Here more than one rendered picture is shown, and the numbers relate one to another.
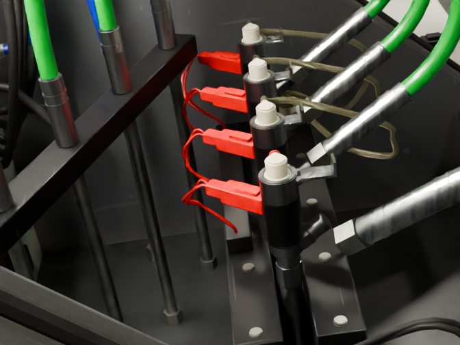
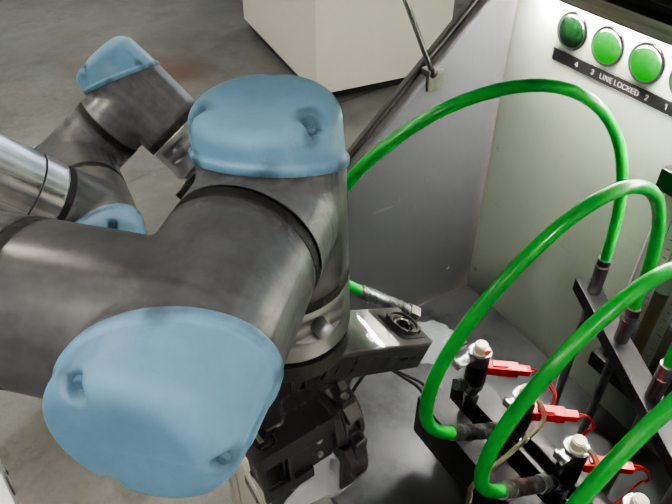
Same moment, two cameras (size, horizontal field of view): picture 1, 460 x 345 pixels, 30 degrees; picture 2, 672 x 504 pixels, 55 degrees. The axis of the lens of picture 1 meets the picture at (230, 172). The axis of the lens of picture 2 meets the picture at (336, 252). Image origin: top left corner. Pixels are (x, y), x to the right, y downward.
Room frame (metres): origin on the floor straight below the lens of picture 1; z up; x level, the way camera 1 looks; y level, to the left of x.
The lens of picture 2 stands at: (0.88, -0.48, 1.71)
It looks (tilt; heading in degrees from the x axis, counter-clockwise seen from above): 40 degrees down; 148
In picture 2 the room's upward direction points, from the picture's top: straight up
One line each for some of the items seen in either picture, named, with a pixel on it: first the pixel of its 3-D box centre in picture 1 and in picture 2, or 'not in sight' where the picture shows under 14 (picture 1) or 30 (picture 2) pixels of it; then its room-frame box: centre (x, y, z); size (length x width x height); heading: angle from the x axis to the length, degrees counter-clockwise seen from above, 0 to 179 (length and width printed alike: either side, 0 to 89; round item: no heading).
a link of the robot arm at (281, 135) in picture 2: not in sight; (273, 197); (0.63, -0.36, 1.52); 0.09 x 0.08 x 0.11; 133
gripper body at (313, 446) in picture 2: not in sight; (288, 390); (0.63, -0.36, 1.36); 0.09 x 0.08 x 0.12; 92
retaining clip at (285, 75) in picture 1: (274, 72); (567, 450); (0.68, -0.05, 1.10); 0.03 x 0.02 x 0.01; 88
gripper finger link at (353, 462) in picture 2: not in sight; (339, 445); (0.65, -0.33, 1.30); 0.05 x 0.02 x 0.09; 2
